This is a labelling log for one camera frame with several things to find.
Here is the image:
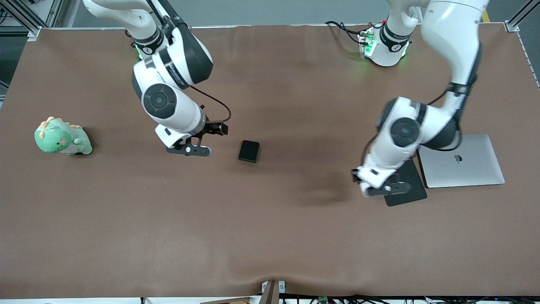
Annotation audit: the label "black mouse pad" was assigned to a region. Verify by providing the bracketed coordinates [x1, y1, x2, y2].
[385, 158, 428, 207]

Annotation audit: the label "green plush dinosaur toy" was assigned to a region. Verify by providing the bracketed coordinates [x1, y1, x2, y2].
[34, 117, 93, 156]

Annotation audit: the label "silver laptop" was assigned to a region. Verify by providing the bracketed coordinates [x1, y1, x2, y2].
[418, 134, 505, 188]

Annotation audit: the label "aluminium frame profile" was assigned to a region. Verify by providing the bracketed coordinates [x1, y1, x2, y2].
[0, 0, 64, 41]
[506, 0, 540, 33]

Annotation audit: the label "black base cables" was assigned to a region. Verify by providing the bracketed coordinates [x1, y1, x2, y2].
[325, 20, 372, 46]

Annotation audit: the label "black phone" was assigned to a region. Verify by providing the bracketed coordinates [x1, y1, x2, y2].
[238, 140, 261, 163]

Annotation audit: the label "metal bracket with post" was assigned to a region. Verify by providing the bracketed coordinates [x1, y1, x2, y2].
[261, 280, 286, 304]

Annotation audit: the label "brown table cover sheet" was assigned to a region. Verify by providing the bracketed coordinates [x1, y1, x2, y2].
[0, 23, 540, 298]

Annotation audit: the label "brown cardboard piece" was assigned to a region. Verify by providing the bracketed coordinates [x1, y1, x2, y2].
[200, 298, 262, 304]

